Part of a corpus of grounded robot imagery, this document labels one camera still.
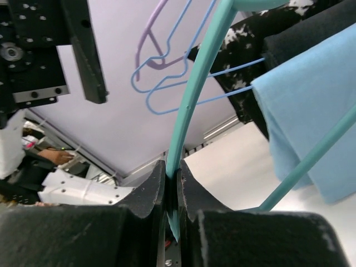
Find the teal plastic hanger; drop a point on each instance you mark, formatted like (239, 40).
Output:
(177, 142)

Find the light blue folded cloth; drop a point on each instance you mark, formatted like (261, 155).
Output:
(308, 104)

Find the blue wire hanger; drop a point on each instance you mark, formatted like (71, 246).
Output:
(159, 62)
(216, 32)

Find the black white patterned garment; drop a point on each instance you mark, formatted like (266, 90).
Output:
(244, 43)

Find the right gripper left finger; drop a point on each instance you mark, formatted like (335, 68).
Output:
(129, 233)

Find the lilac plastic hanger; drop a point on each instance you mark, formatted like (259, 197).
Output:
(148, 49)

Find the dark grey folded garment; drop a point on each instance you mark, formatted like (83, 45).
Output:
(322, 20)

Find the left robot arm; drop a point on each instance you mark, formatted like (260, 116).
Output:
(35, 168)

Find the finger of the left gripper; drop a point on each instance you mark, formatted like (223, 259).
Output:
(78, 20)

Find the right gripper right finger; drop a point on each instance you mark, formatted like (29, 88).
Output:
(214, 235)

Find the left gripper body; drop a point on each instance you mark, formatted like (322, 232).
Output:
(31, 71)

